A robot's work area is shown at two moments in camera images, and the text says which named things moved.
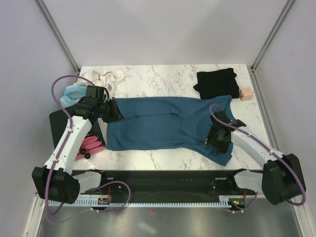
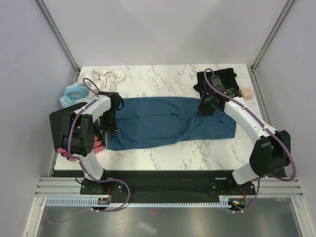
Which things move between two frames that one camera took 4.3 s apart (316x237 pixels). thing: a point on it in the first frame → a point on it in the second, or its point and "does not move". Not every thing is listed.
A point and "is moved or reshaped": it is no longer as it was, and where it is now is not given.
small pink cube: x=246 y=94 does not move
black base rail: x=165 y=185 does not move
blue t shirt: x=174 y=123 is moved or reshaped
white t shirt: x=108 y=79 does not move
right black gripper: x=221 y=148 → x=201 y=109
